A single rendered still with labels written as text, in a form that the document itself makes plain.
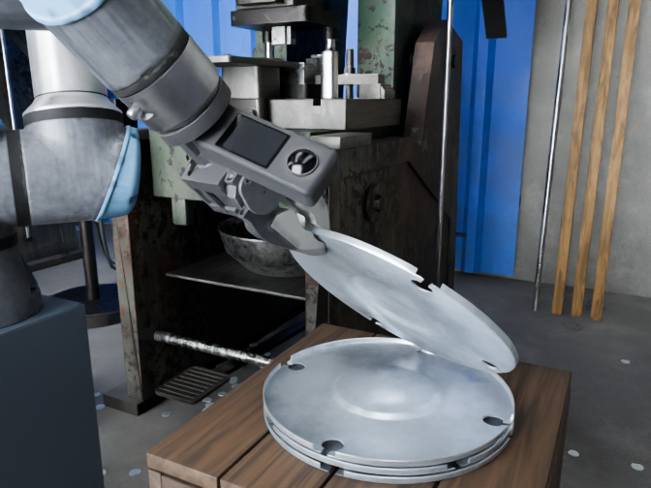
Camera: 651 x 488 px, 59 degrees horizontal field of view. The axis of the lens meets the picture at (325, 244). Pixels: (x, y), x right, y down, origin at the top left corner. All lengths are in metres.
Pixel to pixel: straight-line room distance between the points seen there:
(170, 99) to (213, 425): 0.38
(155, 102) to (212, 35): 2.42
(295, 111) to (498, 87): 1.28
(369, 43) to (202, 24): 1.59
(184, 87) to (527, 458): 0.48
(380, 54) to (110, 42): 1.06
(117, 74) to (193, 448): 0.39
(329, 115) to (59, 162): 0.57
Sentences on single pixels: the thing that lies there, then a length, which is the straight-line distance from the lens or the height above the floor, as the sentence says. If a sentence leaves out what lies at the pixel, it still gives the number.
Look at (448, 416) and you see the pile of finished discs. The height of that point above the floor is 0.37.
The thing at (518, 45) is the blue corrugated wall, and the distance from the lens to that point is 2.33.
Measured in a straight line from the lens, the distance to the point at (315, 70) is 1.34.
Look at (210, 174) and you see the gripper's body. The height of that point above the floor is 0.64.
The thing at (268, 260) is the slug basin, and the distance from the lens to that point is 1.27.
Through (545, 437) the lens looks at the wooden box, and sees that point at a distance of 0.70.
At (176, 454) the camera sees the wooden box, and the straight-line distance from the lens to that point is 0.65.
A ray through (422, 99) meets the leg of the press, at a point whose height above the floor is 0.70.
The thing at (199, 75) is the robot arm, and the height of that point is 0.72.
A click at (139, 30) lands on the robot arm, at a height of 0.75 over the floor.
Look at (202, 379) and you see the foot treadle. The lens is 1.21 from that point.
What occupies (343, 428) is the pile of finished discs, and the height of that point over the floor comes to 0.37.
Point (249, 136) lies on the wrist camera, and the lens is 0.48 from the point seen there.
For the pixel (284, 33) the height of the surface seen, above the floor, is 0.84.
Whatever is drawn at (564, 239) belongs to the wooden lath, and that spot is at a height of 0.25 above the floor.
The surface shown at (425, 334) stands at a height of 0.43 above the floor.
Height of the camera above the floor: 0.71
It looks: 14 degrees down
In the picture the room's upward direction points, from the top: straight up
